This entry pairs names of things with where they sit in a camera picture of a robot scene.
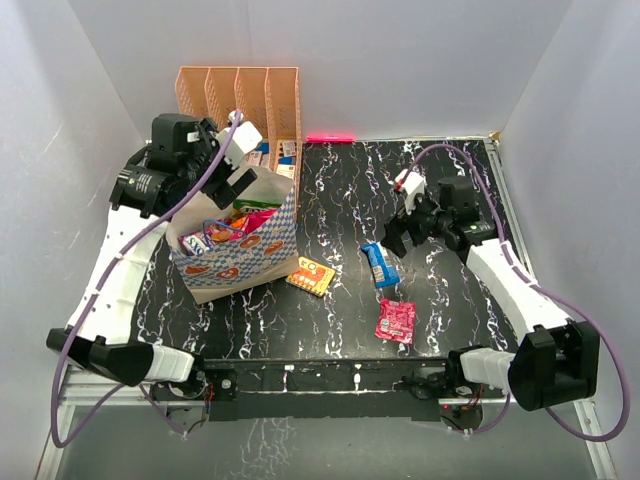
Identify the orange Fox's candy bag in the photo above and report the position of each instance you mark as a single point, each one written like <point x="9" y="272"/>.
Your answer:
<point x="239" y="225"/>

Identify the pink marker strip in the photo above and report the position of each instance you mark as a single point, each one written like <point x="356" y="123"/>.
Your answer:
<point x="326" y="138"/>

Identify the red white box right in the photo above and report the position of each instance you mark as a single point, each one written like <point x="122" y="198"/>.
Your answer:
<point x="288" y="148"/>

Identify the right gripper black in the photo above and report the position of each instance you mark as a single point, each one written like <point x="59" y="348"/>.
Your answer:
<point x="397" y="226"/>

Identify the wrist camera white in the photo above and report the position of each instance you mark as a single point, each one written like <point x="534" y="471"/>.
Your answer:
<point x="245" y="139"/>
<point x="411" y="187"/>

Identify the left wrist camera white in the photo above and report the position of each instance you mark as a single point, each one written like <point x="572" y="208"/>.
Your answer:
<point x="245" y="139"/>

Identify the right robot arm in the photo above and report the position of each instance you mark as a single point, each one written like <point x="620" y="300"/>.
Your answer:
<point x="557" y="357"/>

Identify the white checkered paper bag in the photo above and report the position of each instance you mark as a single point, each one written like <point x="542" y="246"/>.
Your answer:
<point x="263" y="255"/>

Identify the white card with red logo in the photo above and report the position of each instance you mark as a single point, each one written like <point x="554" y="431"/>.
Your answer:
<point x="288" y="171"/>

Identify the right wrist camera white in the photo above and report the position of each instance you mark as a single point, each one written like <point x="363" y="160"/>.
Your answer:
<point x="411" y="187"/>

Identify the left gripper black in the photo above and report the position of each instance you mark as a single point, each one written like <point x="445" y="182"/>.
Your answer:
<point x="222" y="191"/>

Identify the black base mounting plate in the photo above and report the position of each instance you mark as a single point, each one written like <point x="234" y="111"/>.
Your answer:
<point x="415" y="388"/>

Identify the orange plastic file organizer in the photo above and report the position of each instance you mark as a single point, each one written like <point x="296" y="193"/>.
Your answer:
<point x="269" y="97"/>

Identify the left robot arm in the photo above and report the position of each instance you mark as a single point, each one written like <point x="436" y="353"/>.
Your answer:
<point x="144" y="362"/>

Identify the orange cracker pack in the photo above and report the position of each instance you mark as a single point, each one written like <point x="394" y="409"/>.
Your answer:
<point x="311" y="277"/>

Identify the blue wafer bar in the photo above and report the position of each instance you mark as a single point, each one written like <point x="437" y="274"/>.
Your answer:
<point x="383" y="272"/>

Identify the magenta silver snack bag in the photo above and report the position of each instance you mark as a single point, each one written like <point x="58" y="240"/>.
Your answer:
<point x="255" y="220"/>

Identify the red white small box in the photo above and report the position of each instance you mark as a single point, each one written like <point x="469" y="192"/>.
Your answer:
<point x="255" y="158"/>

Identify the pink candy pack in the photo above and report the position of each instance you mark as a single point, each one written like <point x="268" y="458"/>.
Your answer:
<point x="396" y="321"/>

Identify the green Fox's candy bag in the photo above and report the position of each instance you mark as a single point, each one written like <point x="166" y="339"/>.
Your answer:
<point x="246" y="205"/>

